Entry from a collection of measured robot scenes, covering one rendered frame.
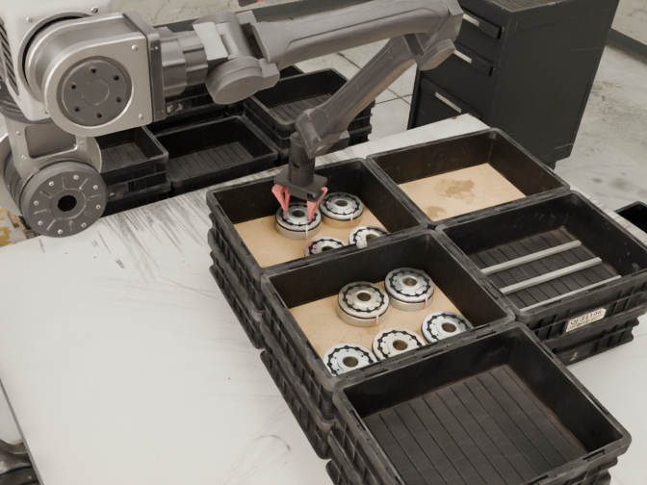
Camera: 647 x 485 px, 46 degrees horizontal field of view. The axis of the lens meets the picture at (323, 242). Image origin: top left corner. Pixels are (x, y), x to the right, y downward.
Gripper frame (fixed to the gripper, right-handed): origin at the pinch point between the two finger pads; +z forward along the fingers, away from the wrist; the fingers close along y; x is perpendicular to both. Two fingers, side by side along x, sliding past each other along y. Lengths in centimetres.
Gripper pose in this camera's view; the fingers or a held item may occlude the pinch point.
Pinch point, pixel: (297, 212)
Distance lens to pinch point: 173.9
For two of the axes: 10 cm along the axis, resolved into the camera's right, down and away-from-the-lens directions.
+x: -4.2, 5.6, -7.2
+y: -9.1, -3.2, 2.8
